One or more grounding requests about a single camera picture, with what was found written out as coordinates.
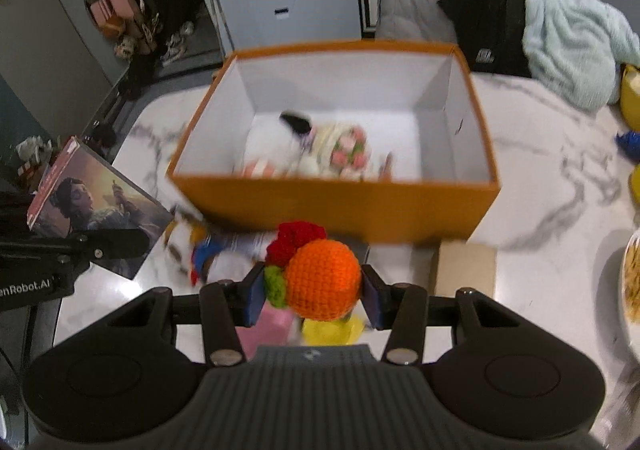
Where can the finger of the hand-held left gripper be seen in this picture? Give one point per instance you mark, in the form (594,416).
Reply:
(110,242)

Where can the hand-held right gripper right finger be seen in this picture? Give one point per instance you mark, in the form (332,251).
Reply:
(373,302)

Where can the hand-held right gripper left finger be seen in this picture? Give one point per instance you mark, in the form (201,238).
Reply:
(255,302)

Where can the yellow tape measure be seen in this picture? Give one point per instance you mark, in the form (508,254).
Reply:
(330,332)

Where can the crocheted orange fruit toy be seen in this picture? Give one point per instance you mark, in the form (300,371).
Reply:
(320,275)

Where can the brown bear plush toy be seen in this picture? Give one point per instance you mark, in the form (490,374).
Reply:
(182,240)

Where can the orange cardboard box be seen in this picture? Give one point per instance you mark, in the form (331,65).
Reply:
(320,210)

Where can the brown cardboard piece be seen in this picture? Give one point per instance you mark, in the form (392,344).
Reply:
(462,270)

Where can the white plush toy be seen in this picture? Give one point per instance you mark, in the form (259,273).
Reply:
(280,150)

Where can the crocheted flower bouquet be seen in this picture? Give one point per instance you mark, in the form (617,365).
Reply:
(345,150)

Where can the pair of shoes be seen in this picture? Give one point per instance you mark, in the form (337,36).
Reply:
(175,43)

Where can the pink storage boxes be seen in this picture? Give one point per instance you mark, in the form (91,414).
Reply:
(107,8)

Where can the white plate with food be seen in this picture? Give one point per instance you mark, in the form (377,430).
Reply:
(631,290)

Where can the blue packet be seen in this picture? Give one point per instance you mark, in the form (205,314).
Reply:
(629,143)

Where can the black jacket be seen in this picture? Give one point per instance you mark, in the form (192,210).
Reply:
(490,20)

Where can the light blue fleece towel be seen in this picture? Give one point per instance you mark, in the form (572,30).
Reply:
(575,45)

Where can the yellow bowl with food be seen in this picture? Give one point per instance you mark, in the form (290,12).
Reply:
(631,100)

